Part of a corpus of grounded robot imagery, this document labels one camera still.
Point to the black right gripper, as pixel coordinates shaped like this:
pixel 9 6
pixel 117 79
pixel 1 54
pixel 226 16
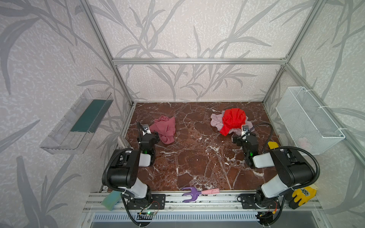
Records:
pixel 244 137

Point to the dark pink cloth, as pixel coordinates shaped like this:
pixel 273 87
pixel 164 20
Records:
pixel 165 127

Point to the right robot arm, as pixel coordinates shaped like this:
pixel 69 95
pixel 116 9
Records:
pixel 296 168

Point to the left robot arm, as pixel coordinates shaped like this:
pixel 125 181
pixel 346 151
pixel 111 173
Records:
pixel 121 172

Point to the red cloth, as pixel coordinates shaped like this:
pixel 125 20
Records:
pixel 232 119

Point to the light pink cloth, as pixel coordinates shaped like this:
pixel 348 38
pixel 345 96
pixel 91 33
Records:
pixel 216 121

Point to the yellow plastic toy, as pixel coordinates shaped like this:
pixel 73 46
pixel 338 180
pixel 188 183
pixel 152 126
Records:
pixel 273 145

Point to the green sponge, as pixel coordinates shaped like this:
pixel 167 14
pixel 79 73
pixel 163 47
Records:
pixel 111 200

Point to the purple pink garden fork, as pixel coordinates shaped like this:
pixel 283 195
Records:
pixel 194 193

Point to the green circuit board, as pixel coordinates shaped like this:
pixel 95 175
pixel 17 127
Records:
pixel 148 213

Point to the yellow black work glove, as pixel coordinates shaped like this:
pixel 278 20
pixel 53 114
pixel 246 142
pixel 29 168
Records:
pixel 301 196

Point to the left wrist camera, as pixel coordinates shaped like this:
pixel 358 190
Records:
pixel 146 129

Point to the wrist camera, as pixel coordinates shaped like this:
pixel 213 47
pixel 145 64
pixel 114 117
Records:
pixel 244 129
pixel 146 129

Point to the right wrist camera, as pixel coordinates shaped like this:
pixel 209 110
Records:
pixel 244 129

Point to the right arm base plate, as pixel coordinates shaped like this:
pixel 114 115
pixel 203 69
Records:
pixel 256 201

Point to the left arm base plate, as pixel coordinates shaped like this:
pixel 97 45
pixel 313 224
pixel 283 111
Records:
pixel 154 202

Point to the white wire mesh basket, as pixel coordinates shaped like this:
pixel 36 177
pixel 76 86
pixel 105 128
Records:
pixel 308 123

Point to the clear plastic wall bin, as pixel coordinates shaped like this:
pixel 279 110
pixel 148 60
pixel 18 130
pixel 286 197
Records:
pixel 76 129

